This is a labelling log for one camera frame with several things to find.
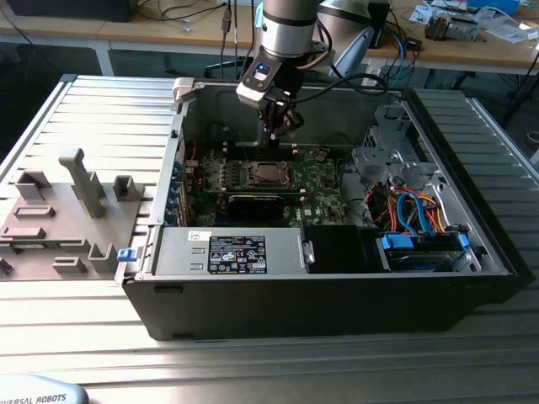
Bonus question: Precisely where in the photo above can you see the blue SATA cable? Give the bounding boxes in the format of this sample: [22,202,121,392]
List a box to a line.
[414,190,437,237]
[395,192,417,236]

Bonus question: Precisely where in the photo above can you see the blue box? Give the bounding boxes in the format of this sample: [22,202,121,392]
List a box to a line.
[467,0,523,14]

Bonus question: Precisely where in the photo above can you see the heatsink cooler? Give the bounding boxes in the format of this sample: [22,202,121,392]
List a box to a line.
[424,11,481,43]

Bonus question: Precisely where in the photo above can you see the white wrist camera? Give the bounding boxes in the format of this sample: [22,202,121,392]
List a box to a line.
[235,79,277,106]

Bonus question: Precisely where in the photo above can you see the black graphics card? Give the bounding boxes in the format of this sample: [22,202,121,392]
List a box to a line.
[226,191,288,221]

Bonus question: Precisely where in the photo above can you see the green motherboard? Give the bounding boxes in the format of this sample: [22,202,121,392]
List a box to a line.
[181,142,351,229]

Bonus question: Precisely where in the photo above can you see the grey power supply unit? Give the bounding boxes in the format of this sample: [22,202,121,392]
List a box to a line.
[150,226,316,277]

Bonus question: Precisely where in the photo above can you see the metal socket cover frame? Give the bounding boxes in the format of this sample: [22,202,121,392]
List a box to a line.
[248,160,294,187]

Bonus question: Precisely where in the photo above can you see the black plastic shroud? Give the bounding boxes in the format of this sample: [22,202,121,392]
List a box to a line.
[301,224,392,275]

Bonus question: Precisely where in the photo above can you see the metal disk bay cage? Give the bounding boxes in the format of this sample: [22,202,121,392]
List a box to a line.
[349,103,450,194]

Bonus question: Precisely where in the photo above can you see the CPU socket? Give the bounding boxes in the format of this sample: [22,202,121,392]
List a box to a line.
[245,158,296,189]

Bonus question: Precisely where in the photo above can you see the grey parts rack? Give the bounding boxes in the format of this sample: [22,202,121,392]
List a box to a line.
[0,146,147,282]

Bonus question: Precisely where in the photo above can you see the black PC case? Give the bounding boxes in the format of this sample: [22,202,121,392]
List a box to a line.
[114,77,536,343]

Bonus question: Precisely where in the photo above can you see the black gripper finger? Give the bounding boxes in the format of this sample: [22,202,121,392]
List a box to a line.
[277,106,306,141]
[261,99,283,143]

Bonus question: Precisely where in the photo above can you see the black device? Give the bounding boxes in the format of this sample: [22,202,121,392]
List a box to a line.
[6,0,132,23]

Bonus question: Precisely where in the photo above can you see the orange wire bundle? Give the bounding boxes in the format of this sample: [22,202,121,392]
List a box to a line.
[372,187,448,235]

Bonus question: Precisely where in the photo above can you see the wooden desk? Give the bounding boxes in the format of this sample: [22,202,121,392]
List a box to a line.
[0,0,539,77]

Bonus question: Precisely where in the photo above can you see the grey case handle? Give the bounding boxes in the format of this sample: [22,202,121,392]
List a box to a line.
[170,77,206,114]

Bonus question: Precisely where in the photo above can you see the silver CPU chip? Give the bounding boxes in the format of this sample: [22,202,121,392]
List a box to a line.
[257,163,280,182]

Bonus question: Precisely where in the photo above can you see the hard disk in blue carrier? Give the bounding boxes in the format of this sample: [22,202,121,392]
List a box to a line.
[376,231,472,274]

